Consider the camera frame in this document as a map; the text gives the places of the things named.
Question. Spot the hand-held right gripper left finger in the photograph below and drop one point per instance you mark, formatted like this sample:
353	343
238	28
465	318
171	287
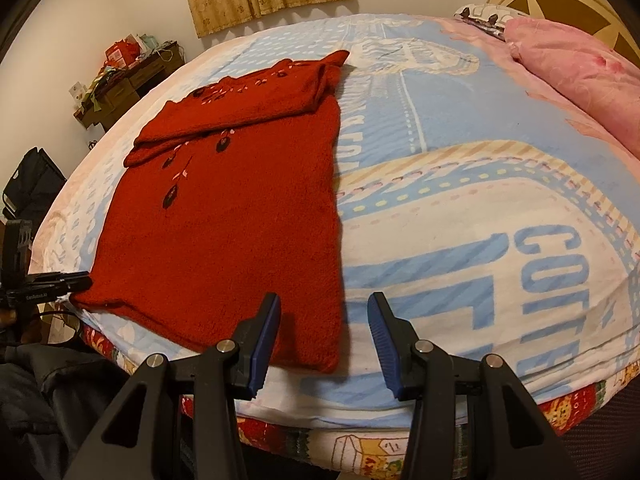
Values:
262	350

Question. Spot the black fabric bag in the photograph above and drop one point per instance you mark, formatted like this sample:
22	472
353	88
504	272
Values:
32	180

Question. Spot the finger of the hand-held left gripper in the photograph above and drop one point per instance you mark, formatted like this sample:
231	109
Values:
65	283

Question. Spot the blue printed bed sheet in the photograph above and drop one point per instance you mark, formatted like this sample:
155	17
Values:
450	110

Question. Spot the pink quilt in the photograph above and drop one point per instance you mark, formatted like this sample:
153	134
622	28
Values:
575	60

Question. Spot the red knitted sweater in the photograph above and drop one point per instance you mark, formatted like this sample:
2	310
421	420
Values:
225	235

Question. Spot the white printed box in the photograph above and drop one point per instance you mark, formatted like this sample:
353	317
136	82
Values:
78	91

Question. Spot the red gift bag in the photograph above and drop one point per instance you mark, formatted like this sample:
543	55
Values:
120	54

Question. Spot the patterned pillow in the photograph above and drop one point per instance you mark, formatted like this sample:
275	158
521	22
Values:
482	14

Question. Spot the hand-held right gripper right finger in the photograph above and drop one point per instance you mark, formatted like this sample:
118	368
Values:
385	345

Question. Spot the mattress with printed cover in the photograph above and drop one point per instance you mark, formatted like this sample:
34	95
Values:
350	450

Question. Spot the wooden desk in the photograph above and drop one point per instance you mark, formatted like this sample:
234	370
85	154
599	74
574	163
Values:
122	91

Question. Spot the person's dark jacket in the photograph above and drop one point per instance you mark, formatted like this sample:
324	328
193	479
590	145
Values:
60	410

